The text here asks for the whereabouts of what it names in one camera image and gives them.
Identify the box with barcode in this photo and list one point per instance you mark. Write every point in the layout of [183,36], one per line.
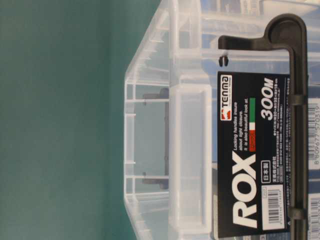
[313,163]

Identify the clear plastic storage case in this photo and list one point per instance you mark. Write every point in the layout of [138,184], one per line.
[170,108]

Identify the black ROX product label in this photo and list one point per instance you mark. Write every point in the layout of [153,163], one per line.
[253,154]

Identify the black locking case handle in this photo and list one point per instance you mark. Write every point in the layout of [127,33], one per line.
[288,31]

